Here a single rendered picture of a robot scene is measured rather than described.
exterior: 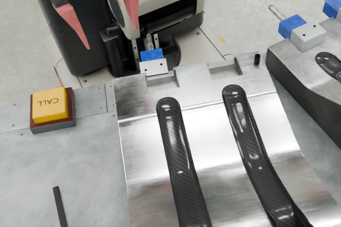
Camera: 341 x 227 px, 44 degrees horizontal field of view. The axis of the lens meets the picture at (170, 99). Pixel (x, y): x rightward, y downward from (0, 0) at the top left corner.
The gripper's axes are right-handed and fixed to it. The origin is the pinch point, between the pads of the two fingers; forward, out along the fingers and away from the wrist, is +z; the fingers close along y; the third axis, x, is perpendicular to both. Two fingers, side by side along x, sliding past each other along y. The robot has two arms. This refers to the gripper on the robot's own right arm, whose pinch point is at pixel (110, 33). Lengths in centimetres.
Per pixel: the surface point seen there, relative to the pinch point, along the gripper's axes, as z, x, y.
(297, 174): 21.9, -21.4, 14.3
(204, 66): 11.7, 0.5, 13.2
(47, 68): 44, 133, -13
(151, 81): 12.0, 4.3, 4.5
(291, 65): 17.1, -2.4, 28.2
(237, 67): 14.1, -0.1, 18.9
